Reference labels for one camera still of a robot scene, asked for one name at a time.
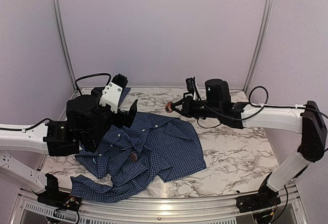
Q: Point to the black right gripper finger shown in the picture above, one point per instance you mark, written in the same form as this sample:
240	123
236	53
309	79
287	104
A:
177	103
177	111

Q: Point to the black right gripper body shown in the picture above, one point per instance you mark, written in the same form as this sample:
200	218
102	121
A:
197	111

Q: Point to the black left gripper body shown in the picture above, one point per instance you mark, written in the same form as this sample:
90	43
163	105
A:
122	122

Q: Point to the blue plaid shirt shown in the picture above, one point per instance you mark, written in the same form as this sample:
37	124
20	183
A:
167	147

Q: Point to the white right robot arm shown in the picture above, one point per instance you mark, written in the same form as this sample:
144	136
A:
306	120

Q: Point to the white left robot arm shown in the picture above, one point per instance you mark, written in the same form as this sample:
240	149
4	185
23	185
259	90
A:
89	117

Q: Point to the black wrist camera on right gripper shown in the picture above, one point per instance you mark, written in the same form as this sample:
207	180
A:
192	87

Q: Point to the black wrist camera on gripper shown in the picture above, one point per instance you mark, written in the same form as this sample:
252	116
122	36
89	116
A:
192	87
112	92

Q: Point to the black wrist camera on left gripper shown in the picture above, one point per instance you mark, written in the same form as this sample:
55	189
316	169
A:
112	92

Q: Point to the aluminium front frame rail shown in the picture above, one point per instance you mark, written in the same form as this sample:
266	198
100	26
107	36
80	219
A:
215	209

